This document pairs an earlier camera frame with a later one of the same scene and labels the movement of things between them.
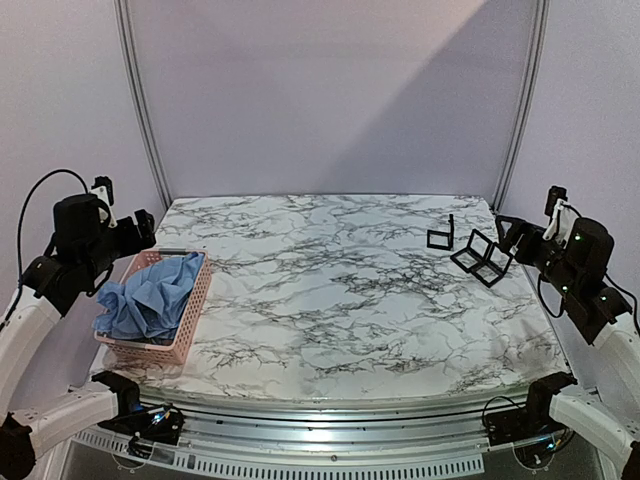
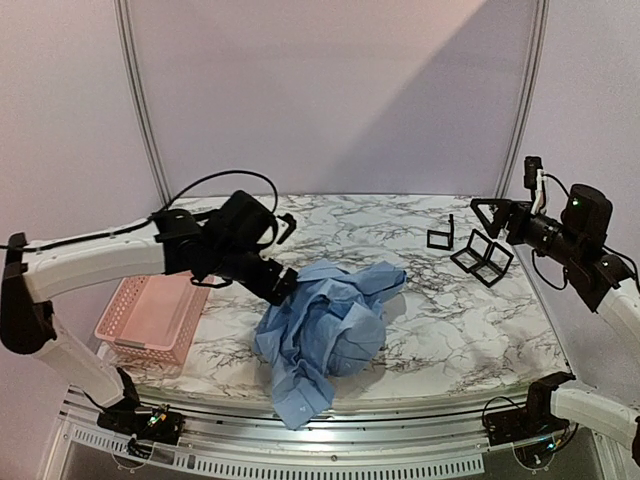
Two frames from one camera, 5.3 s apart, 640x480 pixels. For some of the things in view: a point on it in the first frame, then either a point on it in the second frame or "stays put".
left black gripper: (134, 243) -> (283, 288)
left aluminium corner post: (124, 20) stays put
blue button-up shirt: (148, 306) -> (330, 326)
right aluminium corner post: (528, 99) stays put
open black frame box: (484, 258) stays put
